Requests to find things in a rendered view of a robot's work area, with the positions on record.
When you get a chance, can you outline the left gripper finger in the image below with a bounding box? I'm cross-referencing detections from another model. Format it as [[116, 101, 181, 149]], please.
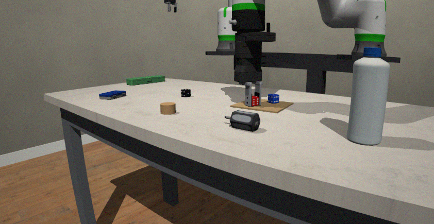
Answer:
[[239, 82, 252, 107], [252, 81, 263, 105]]

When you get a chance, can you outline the white plastic bottle with blue cap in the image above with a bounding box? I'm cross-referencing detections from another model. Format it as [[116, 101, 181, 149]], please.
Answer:
[[347, 47, 390, 145]]

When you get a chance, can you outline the red die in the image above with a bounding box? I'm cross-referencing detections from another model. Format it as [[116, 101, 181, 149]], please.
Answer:
[[252, 96, 259, 106]]

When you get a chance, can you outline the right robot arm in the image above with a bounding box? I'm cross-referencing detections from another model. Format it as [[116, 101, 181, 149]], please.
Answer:
[[216, 0, 237, 51]]

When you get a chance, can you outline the tan cylinder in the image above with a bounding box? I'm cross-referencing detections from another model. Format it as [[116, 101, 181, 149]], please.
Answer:
[[160, 102, 176, 115]]

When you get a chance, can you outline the black die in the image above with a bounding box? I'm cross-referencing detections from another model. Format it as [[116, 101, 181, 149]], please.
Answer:
[[181, 89, 191, 97]]

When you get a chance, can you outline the tan flat mat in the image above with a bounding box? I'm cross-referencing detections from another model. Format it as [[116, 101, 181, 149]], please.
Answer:
[[230, 99, 294, 113]]

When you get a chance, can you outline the blue die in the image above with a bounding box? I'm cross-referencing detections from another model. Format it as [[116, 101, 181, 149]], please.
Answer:
[[268, 94, 279, 104]]

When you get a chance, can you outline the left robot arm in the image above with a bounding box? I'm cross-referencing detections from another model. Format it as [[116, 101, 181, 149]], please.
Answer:
[[232, 0, 387, 57]]

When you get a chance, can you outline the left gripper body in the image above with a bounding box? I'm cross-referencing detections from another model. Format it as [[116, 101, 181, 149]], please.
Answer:
[[229, 9, 276, 82]]

